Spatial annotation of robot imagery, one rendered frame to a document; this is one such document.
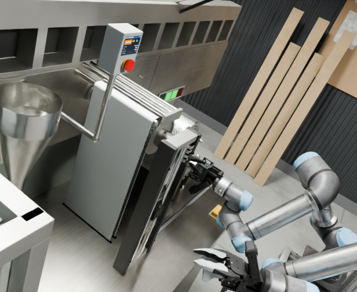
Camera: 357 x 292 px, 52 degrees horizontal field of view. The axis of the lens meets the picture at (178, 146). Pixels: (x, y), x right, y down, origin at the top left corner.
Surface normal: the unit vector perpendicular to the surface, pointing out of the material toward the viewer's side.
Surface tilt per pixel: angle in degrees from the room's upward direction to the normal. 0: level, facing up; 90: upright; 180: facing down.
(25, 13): 90
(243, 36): 90
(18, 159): 107
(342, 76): 90
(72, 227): 0
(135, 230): 90
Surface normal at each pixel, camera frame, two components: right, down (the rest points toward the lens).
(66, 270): 0.33, -0.80
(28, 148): 0.30, 0.81
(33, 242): 0.80, 0.52
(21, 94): 0.42, 0.60
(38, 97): -0.03, 0.52
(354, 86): -0.49, 0.31
